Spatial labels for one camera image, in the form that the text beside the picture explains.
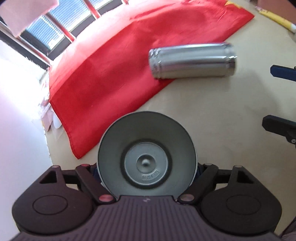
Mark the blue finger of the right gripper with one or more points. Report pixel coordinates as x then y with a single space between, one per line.
280 126
283 72

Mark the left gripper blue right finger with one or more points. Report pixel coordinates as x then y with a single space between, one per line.
199 171

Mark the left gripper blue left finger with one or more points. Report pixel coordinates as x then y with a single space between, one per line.
95 173

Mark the pink paw print cup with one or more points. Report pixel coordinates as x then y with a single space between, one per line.
146 153

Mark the yellow tube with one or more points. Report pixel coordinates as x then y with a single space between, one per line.
278 19

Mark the stainless steel cylinder flask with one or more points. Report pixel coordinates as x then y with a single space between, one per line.
194 60

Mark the red flag cloth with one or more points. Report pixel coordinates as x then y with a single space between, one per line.
104 74

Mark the pink children's trousers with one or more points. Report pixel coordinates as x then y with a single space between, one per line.
18 15

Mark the steel window guard rail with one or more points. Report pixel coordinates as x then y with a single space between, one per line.
48 36

